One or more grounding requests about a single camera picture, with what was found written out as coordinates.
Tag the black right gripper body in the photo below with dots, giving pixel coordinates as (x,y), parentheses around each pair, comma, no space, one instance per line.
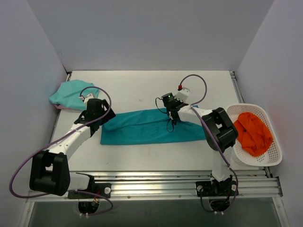
(173,113)

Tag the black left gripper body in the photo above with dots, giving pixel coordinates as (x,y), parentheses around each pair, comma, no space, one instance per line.
(95,117)

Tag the teal t-shirt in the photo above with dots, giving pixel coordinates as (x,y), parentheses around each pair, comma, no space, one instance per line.
(148,127)

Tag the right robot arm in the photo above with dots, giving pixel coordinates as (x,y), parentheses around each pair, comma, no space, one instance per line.
(220,134)

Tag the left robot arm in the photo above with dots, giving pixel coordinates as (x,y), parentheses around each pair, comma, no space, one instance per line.
(50,171)

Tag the mint green folded t-shirt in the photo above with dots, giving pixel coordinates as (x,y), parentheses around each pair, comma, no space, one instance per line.
(68,94)

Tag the pink folded t-shirt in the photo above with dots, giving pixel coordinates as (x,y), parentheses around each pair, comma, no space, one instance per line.
(61,107)

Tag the orange t-shirt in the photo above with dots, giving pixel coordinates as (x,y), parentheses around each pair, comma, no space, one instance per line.
(254,136)

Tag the white perforated plastic basket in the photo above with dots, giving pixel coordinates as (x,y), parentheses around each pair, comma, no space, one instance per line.
(272,157)

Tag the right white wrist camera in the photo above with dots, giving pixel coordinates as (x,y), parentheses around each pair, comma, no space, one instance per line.
(182,94)

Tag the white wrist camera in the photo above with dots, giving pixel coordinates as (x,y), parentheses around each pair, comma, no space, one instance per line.
(87,97)
(182,94)

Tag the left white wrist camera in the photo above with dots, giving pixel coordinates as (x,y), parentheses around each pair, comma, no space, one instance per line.
(87,97)

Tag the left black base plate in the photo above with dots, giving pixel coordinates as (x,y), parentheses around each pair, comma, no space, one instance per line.
(103,189)

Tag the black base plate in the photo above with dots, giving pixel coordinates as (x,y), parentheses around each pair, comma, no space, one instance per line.
(103,189)
(215,188)

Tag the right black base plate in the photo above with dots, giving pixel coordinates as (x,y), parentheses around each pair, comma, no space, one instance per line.
(215,188)

